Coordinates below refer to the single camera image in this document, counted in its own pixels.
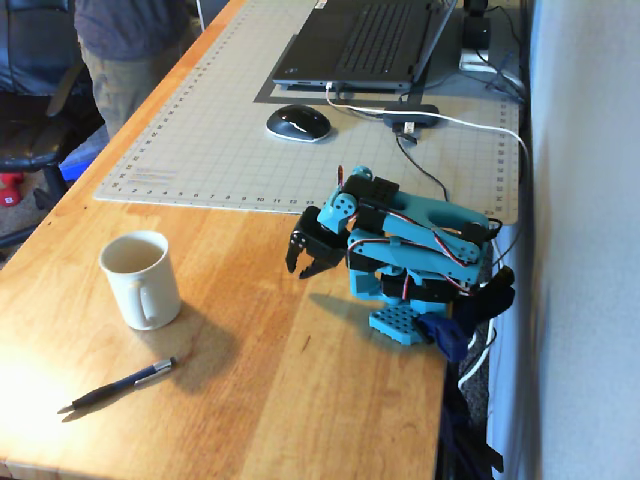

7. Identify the white cable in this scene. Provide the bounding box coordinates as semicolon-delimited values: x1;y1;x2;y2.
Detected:
324;82;532;389

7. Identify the black computer mouse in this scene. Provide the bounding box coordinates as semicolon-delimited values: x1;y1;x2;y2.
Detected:
264;103;334;144

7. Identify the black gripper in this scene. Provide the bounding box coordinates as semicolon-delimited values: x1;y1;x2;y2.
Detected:
285;205;349;280

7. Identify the red dumbbell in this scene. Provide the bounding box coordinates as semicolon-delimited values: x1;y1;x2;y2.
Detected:
0;172;25;208

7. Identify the black usb hub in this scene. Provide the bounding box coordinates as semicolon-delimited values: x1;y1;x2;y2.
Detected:
382;103;441;129

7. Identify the dark blue silver pen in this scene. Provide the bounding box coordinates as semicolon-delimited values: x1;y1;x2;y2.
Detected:
57;355;179;414

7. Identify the black cable bundle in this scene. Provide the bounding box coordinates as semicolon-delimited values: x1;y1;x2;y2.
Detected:
477;3;529;104

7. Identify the blue black spring clamp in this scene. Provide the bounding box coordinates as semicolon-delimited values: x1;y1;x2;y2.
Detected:
417;264;516;363

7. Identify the thin black usb cable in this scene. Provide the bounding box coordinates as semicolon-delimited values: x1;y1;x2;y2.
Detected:
394;122;450;202

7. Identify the blue plastic bin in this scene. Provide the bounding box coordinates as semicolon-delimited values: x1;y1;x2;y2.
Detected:
59;124;110;184

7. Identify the white ceramic mug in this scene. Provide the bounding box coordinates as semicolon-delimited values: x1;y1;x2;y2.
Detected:
98;229;182;331

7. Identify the black office chair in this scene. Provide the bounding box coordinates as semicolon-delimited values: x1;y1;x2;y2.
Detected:
0;0;104;251

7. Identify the standing person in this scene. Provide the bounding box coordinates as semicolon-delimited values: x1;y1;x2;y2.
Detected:
73;0;190;139

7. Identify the black device on silver stand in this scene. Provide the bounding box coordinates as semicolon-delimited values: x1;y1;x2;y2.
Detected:
458;0;502;72

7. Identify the grey gridded cutting mat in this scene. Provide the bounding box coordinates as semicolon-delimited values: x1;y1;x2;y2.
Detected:
93;0;521;227

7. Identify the dark grey laptop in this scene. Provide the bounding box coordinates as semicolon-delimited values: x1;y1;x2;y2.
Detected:
272;0;459;92

